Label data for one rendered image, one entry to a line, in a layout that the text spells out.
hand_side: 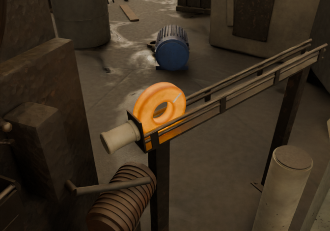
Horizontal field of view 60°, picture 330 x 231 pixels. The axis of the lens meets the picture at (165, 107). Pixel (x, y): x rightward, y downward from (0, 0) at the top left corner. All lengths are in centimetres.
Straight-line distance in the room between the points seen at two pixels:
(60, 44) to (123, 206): 45
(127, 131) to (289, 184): 54
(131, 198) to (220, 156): 98
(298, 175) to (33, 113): 75
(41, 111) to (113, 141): 19
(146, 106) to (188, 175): 90
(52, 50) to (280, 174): 75
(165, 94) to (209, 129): 118
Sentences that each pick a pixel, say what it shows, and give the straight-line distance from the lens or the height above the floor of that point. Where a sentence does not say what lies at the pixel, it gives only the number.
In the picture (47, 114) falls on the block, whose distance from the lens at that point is 65.
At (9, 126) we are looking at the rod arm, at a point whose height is 90.
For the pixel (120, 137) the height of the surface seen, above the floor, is 68.
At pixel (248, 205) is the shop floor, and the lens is 150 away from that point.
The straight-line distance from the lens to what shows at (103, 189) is 76.
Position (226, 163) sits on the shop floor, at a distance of 167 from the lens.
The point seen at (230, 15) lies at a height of 38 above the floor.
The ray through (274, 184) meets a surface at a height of 43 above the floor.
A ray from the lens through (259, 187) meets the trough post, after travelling 159.
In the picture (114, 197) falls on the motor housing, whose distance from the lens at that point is 80.
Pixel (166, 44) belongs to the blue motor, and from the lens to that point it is 240.
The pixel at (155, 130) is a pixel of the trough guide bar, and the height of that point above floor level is 68.
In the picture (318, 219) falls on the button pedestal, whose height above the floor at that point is 28.
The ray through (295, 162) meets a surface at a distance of 98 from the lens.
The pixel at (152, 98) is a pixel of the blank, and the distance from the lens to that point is 73.
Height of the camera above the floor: 114
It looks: 33 degrees down
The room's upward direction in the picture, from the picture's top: straight up
